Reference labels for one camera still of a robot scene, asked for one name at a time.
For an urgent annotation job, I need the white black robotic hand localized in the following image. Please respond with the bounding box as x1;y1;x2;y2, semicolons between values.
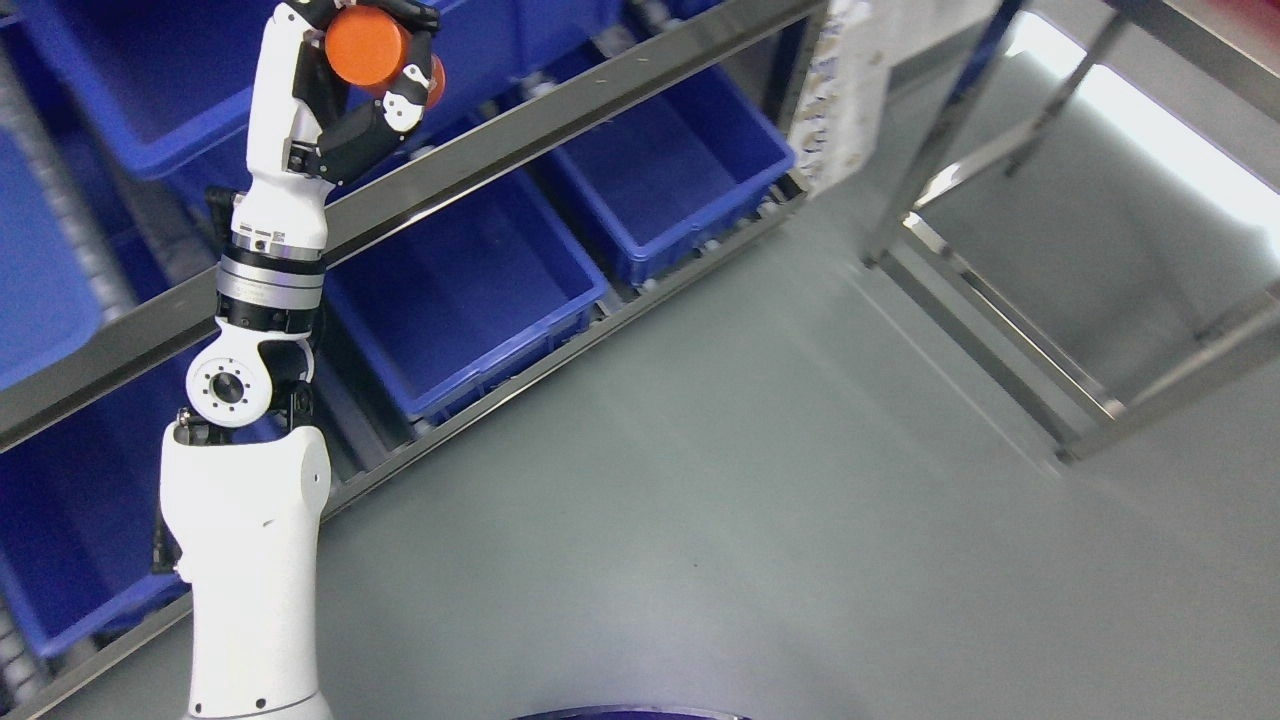
228;0;443;263

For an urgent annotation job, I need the blue bin lower left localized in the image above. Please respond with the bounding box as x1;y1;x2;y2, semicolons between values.
1;363;187;660

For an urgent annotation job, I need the blue bin lower centre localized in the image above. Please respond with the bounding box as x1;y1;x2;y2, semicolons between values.
325;170;609;425

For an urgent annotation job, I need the metal shelf front rail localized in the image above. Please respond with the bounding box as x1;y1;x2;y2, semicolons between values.
1;1;826;448

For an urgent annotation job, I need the white sign board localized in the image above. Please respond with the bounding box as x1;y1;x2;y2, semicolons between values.
788;1;997;193

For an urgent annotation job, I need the blue bin far left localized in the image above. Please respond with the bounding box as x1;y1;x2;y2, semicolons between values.
1;47;105;389

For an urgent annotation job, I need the blue bin lower right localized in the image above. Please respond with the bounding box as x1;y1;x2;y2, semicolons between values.
536;67;795;287

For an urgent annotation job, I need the blue shallow tray bin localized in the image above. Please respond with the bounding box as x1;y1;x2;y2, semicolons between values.
17;1;276;179

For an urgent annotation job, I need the orange cylindrical capacitor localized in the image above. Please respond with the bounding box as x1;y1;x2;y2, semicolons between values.
323;1;440;95

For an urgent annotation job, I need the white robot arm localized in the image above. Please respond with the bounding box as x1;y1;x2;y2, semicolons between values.
159;243;332;719

